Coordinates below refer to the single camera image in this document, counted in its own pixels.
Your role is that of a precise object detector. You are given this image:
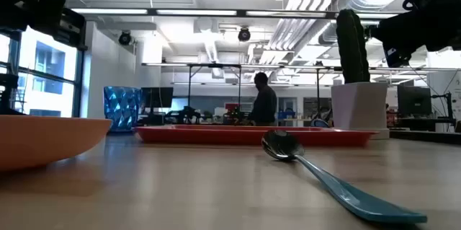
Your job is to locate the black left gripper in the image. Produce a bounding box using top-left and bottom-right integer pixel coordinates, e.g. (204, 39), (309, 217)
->
(27, 0), (88, 51)

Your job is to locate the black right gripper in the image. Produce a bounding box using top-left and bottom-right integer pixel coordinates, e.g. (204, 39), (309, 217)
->
(369, 4), (439, 68)

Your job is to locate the blue faceted plastic cup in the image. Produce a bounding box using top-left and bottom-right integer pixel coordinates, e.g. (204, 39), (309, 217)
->
(103, 85), (142, 133)

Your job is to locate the orange plastic plate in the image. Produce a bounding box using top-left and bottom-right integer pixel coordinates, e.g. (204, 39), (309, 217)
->
(0, 114), (113, 172)

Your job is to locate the red plastic tray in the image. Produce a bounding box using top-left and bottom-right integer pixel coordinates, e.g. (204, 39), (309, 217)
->
(133, 124), (380, 148)

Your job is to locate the green cactus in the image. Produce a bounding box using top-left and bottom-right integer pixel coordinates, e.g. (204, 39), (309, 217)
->
(336, 9), (371, 84)

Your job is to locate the black background monitor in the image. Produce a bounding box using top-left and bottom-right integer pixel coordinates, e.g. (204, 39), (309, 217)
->
(397, 84), (433, 117)
(139, 87), (174, 115)

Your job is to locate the black ceiling spotlight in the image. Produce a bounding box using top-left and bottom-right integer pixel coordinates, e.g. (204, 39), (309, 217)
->
(237, 27), (251, 43)
(118, 30), (133, 46)

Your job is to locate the white square plant pot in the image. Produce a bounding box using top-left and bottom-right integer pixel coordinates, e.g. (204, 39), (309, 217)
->
(330, 81), (390, 140)

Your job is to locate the long ceiling light bar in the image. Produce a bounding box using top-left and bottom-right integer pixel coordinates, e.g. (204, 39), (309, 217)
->
(71, 7), (399, 20)

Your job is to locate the person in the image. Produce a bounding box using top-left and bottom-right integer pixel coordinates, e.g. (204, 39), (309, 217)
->
(248, 71), (278, 127)

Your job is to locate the black aluminium rail frame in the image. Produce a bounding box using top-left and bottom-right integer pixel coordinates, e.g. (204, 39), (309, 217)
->
(389, 128), (461, 145)

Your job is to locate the black gantry frame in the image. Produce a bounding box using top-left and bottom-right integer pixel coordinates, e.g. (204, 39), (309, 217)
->
(187, 63), (243, 115)

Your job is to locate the spoon with blue handle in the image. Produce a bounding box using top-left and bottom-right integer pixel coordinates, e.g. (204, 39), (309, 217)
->
(261, 129), (429, 225)

